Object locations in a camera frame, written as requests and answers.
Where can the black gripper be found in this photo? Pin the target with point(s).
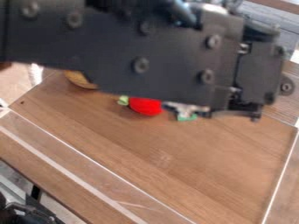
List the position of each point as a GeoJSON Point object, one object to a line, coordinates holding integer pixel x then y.
{"type": "Point", "coordinates": [259, 81]}

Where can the red plush strawberry toy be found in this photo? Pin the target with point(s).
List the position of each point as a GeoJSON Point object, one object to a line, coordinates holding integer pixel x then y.
{"type": "Point", "coordinates": [143, 106]}

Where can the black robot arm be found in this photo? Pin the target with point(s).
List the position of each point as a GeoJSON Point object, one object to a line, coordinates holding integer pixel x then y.
{"type": "Point", "coordinates": [191, 53]}

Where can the green rectangular block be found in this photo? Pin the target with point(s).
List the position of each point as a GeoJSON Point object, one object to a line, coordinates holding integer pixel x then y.
{"type": "Point", "coordinates": [185, 118]}

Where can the wooden bowl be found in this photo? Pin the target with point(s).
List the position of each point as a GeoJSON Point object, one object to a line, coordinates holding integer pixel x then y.
{"type": "Point", "coordinates": [77, 79]}

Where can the clear acrylic table barrier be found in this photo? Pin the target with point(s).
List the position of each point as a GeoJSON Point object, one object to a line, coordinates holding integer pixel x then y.
{"type": "Point", "coordinates": [120, 168]}

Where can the black clamp under table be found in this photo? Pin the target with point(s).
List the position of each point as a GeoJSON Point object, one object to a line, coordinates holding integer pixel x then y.
{"type": "Point", "coordinates": [20, 209]}

